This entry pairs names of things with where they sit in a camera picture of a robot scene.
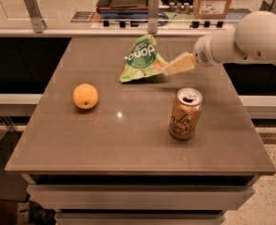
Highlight middle metal bracket post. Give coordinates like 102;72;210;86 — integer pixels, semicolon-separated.
147;0;159;34

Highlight cardboard box with label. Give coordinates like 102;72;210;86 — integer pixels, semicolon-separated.
192;0;232;19

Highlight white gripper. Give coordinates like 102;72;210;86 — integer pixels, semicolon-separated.
162;33;224;76

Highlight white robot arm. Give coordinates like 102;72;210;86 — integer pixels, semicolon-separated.
162;11;276;76

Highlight left metal bracket post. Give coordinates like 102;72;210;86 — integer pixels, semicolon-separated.
23;0;46;34

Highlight gold soda can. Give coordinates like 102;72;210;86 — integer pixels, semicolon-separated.
169;88;203;140

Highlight green jalapeno chip bag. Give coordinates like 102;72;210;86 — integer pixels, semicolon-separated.
119;35;167;83

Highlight grey table drawer cabinet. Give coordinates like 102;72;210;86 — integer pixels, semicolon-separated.
27;184;254;225

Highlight orange fruit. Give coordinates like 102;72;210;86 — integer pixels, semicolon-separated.
72;83;99;109

